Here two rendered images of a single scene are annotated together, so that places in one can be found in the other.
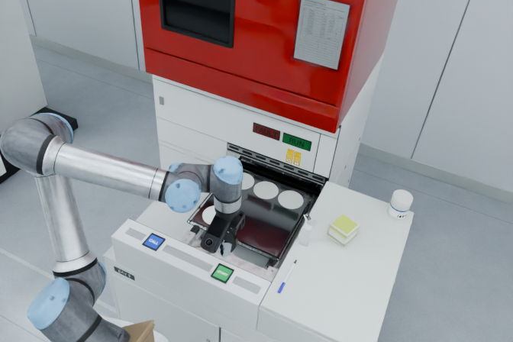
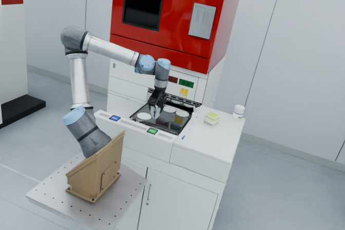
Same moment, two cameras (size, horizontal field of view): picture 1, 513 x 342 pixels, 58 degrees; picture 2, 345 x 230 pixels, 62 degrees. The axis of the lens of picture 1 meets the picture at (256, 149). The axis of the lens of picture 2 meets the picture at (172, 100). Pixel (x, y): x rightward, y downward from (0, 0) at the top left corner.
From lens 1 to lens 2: 73 cm
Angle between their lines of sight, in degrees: 16
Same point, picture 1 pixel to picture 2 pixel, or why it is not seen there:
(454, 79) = (258, 83)
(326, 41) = (204, 25)
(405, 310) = (240, 200)
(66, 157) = (94, 39)
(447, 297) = (262, 195)
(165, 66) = (120, 43)
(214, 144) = (140, 89)
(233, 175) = (167, 64)
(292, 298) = (189, 141)
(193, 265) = (136, 127)
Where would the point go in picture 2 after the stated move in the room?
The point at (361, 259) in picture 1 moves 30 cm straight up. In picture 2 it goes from (221, 131) to (233, 89)
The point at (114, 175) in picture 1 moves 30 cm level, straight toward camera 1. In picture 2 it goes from (116, 50) to (135, 72)
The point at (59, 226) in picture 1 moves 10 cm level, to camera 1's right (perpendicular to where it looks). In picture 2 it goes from (79, 83) to (98, 87)
